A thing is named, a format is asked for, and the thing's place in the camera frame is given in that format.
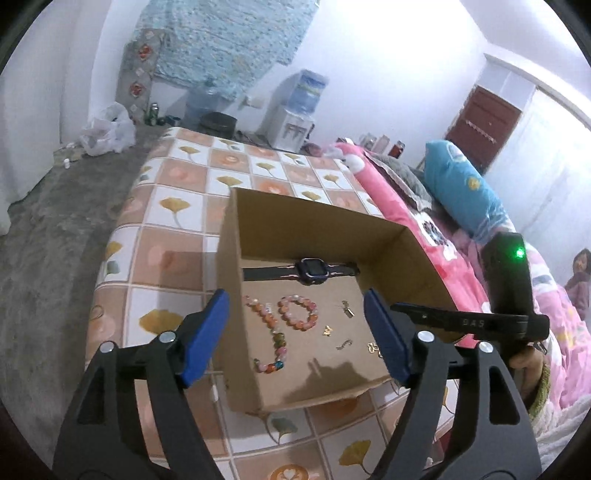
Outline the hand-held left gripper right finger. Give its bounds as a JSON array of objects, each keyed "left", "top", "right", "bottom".
[{"left": 362, "top": 287, "right": 542, "bottom": 480}]

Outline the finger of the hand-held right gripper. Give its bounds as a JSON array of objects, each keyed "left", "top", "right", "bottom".
[{"left": 390, "top": 302, "right": 452, "bottom": 332}]

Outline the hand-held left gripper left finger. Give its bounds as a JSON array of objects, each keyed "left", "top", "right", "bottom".
[{"left": 53, "top": 288, "right": 230, "bottom": 480}]

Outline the multicolour bead bracelet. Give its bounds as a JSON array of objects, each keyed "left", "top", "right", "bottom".
[{"left": 243, "top": 295, "right": 289, "bottom": 374}]

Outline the orange pink bead bracelet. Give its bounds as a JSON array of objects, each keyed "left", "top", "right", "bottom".
[{"left": 277, "top": 295, "right": 320, "bottom": 332}]

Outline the brown cardboard box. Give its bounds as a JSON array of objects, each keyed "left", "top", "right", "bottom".
[{"left": 216, "top": 187, "right": 455, "bottom": 414}]

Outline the black smart watch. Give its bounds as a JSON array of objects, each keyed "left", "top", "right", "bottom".
[{"left": 242, "top": 258, "right": 361, "bottom": 284}]

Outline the person's right hand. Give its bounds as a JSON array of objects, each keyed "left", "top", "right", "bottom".
[{"left": 507, "top": 344, "right": 548, "bottom": 402}]

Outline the light pink quilt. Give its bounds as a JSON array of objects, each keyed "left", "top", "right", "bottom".
[{"left": 450, "top": 217, "right": 591, "bottom": 411}]

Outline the tile-patterned tablecloth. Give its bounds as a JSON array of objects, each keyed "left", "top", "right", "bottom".
[{"left": 85, "top": 126, "right": 462, "bottom": 480}]

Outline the blue printed pillow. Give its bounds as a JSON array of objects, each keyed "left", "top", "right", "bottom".
[{"left": 424, "top": 140, "right": 515, "bottom": 241}]

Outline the grey fringed pillow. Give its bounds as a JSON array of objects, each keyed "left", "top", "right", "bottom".
[{"left": 365, "top": 150, "right": 435, "bottom": 208}]

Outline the brown wooden door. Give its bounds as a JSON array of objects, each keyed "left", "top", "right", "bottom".
[{"left": 445, "top": 85, "right": 525, "bottom": 176}]

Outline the black basin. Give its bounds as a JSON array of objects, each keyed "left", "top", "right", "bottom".
[{"left": 198, "top": 112, "right": 238, "bottom": 137}]

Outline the white water dispenser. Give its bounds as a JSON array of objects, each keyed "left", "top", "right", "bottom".
[{"left": 265, "top": 104, "right": 317, "bottom": 153}]

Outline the white plastic bag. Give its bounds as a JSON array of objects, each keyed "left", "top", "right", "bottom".
[{"left": 78, "top": 102, "right": 137, "bottom": 158}]

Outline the blue water jug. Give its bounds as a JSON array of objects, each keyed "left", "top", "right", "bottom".
[{"left": 185, "top": 78, "right": 220, "bottom": 132}]

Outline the blue water dispenser bottle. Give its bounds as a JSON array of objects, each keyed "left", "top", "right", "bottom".
[{"left": 292, "top": 69, "right": 329, "bottom": 114}]

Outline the white curtain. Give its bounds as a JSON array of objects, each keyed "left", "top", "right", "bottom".
[{"left": 0, "top": 65, "right": 65, "bottom": 236}]

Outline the grey patchwork cloth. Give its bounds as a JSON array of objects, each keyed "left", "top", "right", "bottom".
[{"left": 115, "top": 28, "right": 162, "bottom": 125}]

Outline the turquoise floral hanging cloth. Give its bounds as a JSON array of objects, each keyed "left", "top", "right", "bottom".
[{"left": 139, "top": 0, "right": 321, "bottom": 100}]

